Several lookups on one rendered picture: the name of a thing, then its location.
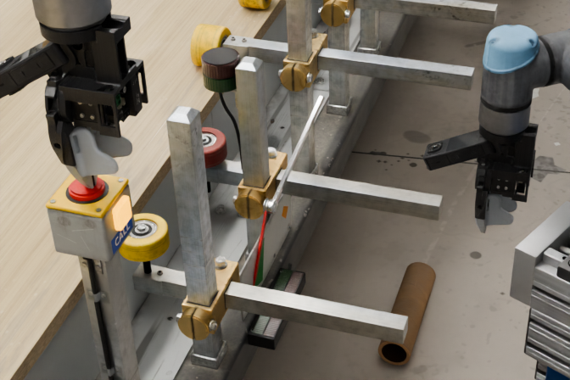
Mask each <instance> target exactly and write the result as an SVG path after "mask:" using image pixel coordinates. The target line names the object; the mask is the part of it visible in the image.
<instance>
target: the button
mask: <svg viewBox="0 0 570 380"><path fill-rule="evenodd" d="M104 191H105V184H104V181H103V180H102V179H101V178H99V177H98V179H97V184H96V185H95V186H94V188H93V189H91V188H88V187H85V186H83V185H82V184H81V183H79V182H78V181H77V180H76V179H75V180H74V181H73V182H72V183H71V184H70V185H69V194H70V196H71V197H72V198H73V199H75V200H78V201H90V200H94V199H95V198H98V197H100V196H101V195H102V194H103V193H104Z"/></svg>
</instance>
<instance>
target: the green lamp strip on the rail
mask: <svg viewBox="0 0 570 380"><path fill-rule="evenodd" d="M291 274H292V271H288V270H282V272H281V274H280V276H279V278H278V279H277V282H276V284H275V286H274V288H273V290H277V291H282V292H283V290H284V288H285V287H286V284H287V282H288V279H289V278H290V276H291ZM269 320H270V317H269V316H262V315H260V317H259V319H258V321H257V322H256V324H255V326H254V330H253V331H252V333H257V334H261V335H262V334H263V332H264V330H265V327H266V325H267V323H268V321H269Z"/></svg>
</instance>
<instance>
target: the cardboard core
mask: <svg viewBox="0 0 570 380"><path fill-rule="evenodd" d="M435 278H436V274H435V271H434V270H433V268H432V267H431V266H429V265H427V264H425V263H422V262H414V263H411V264H410V265H408V266H407V268H406V271H405V274H404V277H403V280H402V283H401V285H400V289H399V292H398V294H397V297H396V300H395V301H394V306H393V309H392V311H391V313H393V314H397V315H402V316H408V330H407V334H406V336H405V341H404V343H403V344H397V343H393V342H389V341H384V340H381V342H380V344H379V347H378V353H379V355H380V356H381V358H382V359H383V360H385V361H386V362H388V363H389V364H392V365H397V366H399V365H404V364H405V363H407V362H408V361H409V359H410V358H411V353H412V350H413V347H414V344H415V342H416V337H417V334H418V332H419V328H420V326H421V323H422V318H423V316H424V313H425V310H426V307H427V304H428V300H429V297H430V294H431V292H432V288H433V284H434V281H435Z"/></svg>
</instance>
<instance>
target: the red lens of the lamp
mask: <svg viewBox="0 0 570 380"><path fill-rule="evenodd" d="M233 50H234V51H236V50H235V49H233ZM207 51H209V50H207ZM207 51H206V52H207ZM206 52H204V53H203V54H202V56H201V62H202V71H203V73H204V74H205V75H206V76H208V77H210V78H215V79H224V78H228V77H232V76H234V75H236V74H235V68H236V67H237V65H238V64H239V62H240V56H239V53H238V51H236V52H237V59H236V60H235V61H234V62H232V63H230V64H225V65H212V64H207V63H206V62H205V61H204V59H203V56H204V54H205V53H206Z"/></svg>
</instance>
